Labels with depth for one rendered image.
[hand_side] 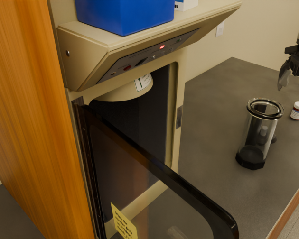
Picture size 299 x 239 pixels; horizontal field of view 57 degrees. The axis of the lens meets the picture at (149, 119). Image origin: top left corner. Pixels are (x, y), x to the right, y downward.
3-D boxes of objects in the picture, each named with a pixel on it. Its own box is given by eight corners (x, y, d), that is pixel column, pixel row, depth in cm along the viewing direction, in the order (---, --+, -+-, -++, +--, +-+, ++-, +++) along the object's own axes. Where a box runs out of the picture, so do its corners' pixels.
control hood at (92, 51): (66, 88, 44) (53, 25, 38) (189, 38, 63) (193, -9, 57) (112, 117, 38) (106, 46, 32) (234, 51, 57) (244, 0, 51)
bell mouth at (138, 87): (63, 83, 66) (59, 61, 62) (119, 60, 76) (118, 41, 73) (111, 111, 56) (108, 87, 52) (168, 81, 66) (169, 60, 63)
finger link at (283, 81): (276, 94, 106) (291, 74, 100) (271, 87, 110) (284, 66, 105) (283, 96, 106) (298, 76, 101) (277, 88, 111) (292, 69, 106)
